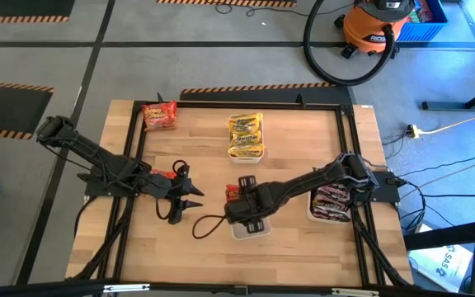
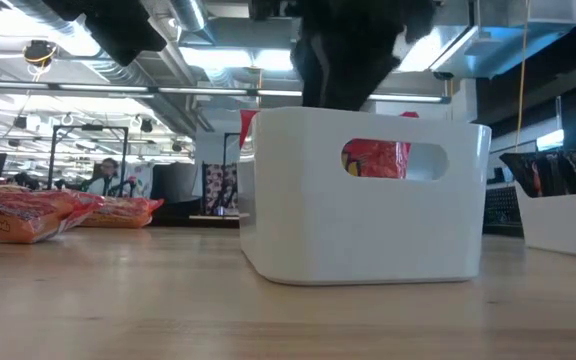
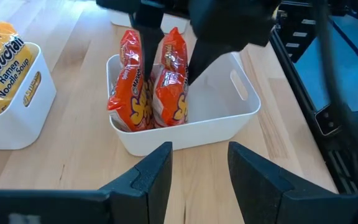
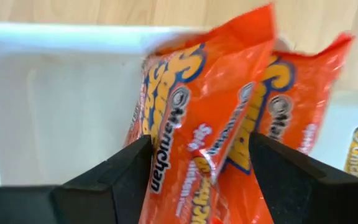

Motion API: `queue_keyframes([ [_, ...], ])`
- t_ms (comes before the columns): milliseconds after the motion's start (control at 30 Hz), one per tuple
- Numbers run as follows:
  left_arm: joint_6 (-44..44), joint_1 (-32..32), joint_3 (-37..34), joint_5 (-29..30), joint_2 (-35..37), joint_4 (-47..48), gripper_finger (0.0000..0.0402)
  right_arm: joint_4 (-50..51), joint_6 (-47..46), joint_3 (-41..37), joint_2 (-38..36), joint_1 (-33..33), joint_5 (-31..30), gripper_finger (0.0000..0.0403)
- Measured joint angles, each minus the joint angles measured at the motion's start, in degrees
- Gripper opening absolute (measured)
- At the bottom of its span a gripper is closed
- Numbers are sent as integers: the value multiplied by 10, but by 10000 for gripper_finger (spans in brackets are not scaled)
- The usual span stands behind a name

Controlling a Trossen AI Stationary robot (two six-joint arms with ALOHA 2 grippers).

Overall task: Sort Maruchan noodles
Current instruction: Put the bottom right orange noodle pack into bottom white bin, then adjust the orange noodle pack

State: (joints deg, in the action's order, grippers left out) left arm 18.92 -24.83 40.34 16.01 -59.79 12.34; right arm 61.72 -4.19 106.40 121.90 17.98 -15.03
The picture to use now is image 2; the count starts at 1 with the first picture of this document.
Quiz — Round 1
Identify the black mesh crate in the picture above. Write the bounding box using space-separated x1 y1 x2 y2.
482 184 525 237

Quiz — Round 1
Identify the spiral round air duct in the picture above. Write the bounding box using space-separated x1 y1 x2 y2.
7 0 199 136

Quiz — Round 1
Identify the pink patterned panel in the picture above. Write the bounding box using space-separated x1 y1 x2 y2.
201 162 240 217

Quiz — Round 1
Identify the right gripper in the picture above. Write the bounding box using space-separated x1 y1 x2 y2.
290 0 437 112

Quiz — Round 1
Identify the seated person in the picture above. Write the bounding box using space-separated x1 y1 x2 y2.
85 157 124 197

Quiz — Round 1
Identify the black ceiling cord reel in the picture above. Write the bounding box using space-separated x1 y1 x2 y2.
21 38 59 81

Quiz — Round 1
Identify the yellow power cord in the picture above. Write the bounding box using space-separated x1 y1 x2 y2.
515 0 532 154

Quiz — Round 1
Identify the orange spicy chicken noodle pack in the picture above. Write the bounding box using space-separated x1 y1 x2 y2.
0 185 82 245
240 109 419 180
80 196 165 230
60 191 105 226

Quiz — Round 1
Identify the silver ventilation duct box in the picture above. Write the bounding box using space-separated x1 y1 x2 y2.
430 0 576 80

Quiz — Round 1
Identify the white plastic bin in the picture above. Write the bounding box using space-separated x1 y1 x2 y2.
514 177 576 262
239 106 493 286

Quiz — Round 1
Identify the long ceiling light strip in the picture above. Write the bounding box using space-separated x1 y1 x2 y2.
0 82 452 104

